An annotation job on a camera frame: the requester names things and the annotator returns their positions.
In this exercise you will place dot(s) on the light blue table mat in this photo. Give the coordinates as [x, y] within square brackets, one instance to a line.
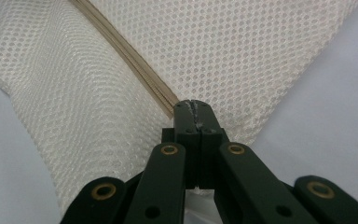
[323, 130]

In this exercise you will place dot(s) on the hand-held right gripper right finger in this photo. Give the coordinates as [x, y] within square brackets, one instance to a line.
[209, 130]

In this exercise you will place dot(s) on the white mesh zipper bag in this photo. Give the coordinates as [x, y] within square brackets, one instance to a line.
[90, 93]

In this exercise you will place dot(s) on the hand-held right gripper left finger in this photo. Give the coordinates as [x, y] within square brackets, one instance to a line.
[186, 130]

